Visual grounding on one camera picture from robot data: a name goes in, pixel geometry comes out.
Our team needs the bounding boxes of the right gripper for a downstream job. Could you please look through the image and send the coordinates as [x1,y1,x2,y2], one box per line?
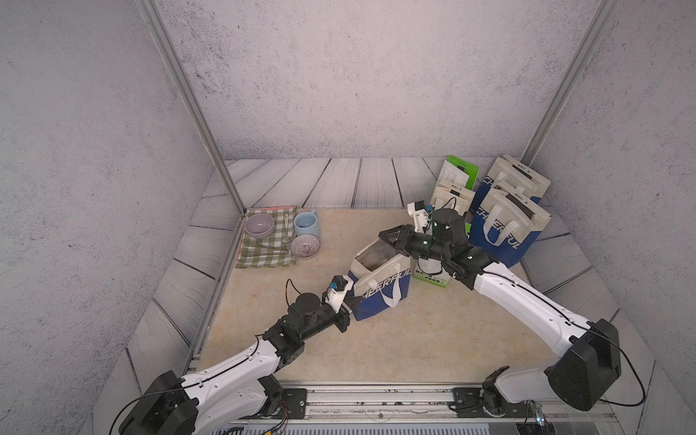
[379,225,451,266]

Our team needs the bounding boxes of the green white bag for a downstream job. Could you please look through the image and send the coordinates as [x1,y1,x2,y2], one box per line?
[438,156,480,190]
[413,257,451,288]

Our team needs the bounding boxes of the navy beige bag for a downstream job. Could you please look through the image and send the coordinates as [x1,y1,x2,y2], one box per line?
[430,182,475,216]

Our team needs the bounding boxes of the blue beige takeout bag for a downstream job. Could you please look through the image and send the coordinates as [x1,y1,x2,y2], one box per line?
[469,154,551,212]

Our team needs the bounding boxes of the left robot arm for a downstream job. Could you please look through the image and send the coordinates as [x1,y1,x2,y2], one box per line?
[118,292,362,434]

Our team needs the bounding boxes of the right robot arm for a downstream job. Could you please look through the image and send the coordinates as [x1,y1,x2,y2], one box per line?
[379,216,621,417]

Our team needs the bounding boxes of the pink patterned bowl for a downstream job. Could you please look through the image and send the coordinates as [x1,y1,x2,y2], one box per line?
[290,234,321,259]

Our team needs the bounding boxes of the blue mug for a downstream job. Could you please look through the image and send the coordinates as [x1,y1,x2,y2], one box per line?
[294,210,321,239]

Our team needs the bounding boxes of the green checkered cloth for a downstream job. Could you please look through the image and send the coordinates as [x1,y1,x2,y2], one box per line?
[237,206,297,268]

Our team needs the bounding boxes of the purple bowl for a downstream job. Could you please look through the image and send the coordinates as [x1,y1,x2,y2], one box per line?
[245,213,276,239]

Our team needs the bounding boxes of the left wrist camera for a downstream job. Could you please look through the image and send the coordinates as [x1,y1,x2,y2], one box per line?
[324,275,355,314]

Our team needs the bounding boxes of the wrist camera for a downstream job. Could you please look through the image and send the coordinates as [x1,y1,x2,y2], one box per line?
[324,275,355,314]
[407,200,434,234]

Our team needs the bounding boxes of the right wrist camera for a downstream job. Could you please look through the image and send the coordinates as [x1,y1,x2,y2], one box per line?
[407,200,434,234]

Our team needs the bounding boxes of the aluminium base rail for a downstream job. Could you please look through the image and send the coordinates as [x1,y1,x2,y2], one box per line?
[207,382,624,434]

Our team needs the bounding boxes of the right aluminium frame post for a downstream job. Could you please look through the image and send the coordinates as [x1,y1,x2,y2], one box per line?
[521,0,619,166]

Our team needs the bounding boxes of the aluminium frame post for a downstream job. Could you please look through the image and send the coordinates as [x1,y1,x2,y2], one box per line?
[136,0,247,215]
[521,0,619,166]

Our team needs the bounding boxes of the left aluminium frame post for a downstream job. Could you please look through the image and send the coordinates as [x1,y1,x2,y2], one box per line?
[136,0,247,215]

